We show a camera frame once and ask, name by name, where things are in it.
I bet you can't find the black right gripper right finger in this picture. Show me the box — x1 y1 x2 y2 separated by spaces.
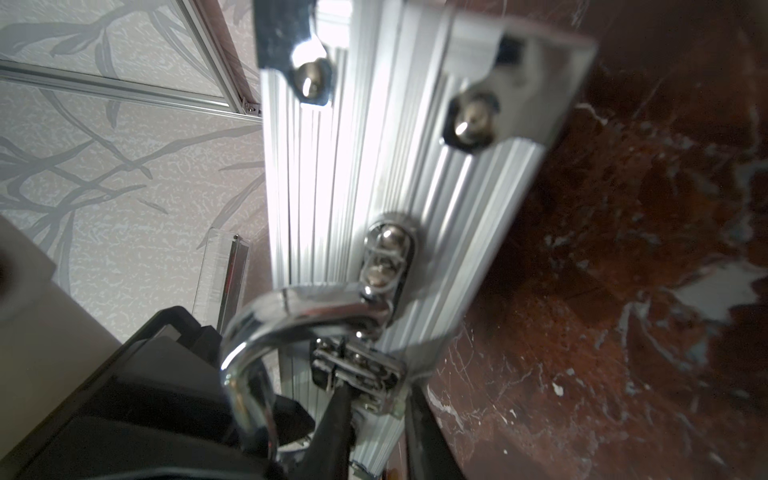
405 384 465 480

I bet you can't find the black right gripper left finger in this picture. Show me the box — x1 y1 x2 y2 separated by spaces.
288 384 353 480

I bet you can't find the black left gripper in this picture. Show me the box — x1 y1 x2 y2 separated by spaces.
1 307 284 479

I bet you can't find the silver aluminium poker case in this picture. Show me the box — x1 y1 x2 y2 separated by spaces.
220 1 599 479

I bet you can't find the clear plastic wall tray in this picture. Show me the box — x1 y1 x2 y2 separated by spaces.
192 228 250 333

